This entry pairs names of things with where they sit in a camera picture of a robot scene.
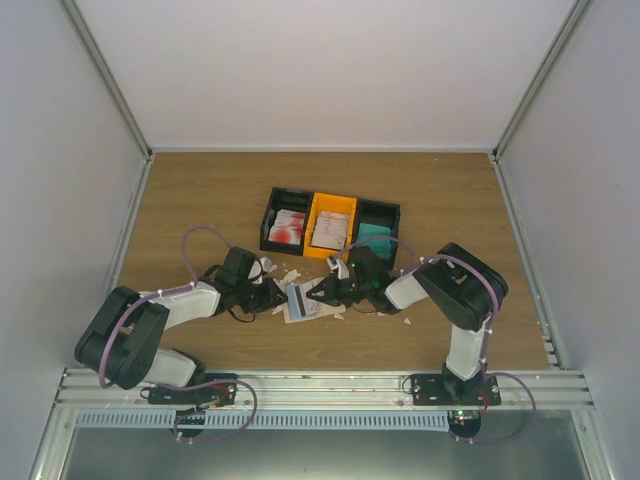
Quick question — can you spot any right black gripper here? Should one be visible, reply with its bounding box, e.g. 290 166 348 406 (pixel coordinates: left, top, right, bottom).
307 274 372 308

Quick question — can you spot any white patterned credit card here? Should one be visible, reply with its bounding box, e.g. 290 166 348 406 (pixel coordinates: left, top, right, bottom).
285 283 331 321

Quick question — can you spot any black bin with red cards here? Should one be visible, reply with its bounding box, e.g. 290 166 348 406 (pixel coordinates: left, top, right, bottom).
260 187 313 256

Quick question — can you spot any black bin with teal cards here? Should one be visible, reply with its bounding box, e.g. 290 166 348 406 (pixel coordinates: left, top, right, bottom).
352 199 401 268

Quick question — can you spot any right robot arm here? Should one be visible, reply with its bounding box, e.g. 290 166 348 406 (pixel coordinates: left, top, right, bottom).
305 242 508 405

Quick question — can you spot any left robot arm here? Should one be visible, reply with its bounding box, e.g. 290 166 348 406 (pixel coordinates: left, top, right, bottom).
74 247 287 404

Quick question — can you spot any white patterned card stack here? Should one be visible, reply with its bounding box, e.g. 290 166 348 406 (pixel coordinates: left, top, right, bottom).
311 211 350 251

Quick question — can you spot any red white card stack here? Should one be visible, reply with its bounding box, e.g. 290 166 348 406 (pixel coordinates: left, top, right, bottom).
268 209 306 245

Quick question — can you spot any teal card stack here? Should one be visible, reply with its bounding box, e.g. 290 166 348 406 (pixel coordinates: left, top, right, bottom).
356 222 392 260

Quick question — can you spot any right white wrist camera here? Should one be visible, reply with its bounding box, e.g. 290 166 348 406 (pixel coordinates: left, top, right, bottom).
327 255 350 280

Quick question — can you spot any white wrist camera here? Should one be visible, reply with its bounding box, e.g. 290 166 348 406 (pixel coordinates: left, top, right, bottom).
248 256 273 284
327 255 350 280

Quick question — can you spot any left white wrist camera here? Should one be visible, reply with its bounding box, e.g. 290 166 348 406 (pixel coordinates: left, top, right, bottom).
248 256 273 284

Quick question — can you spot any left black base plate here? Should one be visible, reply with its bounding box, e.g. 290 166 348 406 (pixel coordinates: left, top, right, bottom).
140 373 237 407

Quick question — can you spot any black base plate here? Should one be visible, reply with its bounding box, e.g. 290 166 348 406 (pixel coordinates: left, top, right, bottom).
409 373 502 407
140 373 237 407

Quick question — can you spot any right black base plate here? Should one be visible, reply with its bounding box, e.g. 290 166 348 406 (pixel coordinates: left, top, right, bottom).
409 373 502 407

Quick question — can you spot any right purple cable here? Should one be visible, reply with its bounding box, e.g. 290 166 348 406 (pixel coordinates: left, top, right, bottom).
329 235 539 444

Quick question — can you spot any purple cable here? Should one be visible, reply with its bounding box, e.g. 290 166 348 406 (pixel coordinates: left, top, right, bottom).
99 224 234 389
329 235 539 444

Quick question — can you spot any grey slotted cable duct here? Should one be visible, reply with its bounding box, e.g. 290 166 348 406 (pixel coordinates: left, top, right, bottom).
76 409 449 432

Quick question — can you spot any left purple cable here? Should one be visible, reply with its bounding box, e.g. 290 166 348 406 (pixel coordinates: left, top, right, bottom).
99 224 234 389

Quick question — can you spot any aluminium front rail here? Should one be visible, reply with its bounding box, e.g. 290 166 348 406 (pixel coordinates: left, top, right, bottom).
55 369 594 410

